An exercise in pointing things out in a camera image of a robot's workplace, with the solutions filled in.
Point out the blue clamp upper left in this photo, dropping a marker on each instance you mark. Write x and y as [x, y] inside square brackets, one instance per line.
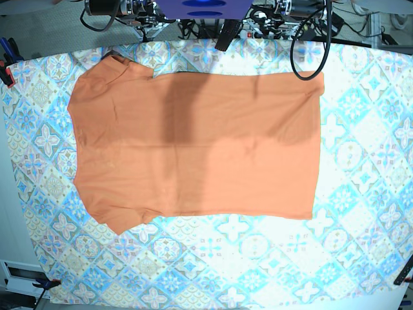
[11, 56]

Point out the power strip with red switch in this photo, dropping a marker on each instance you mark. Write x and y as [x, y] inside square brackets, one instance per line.
[254, 34]

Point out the white floor rail box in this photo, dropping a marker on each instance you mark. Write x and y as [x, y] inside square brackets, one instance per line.
[19, 277]

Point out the orange T-shirt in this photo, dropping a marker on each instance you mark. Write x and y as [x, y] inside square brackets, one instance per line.
[194, 144]

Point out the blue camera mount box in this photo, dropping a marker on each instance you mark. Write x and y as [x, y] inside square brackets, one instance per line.
[204, 9]

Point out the blue clamp lower left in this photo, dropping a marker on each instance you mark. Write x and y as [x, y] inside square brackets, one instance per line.
[45, 285]

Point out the patterned blue tablecloth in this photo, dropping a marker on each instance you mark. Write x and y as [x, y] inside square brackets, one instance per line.
[357, 242]

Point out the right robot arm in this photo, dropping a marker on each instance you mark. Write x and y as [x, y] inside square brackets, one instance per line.
[133, 13]

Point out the blue clamp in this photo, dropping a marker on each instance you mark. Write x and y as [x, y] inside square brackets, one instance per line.
[11, 56]
[45, 285]

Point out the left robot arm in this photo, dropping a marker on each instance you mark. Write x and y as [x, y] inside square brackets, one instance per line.
[284, 19]

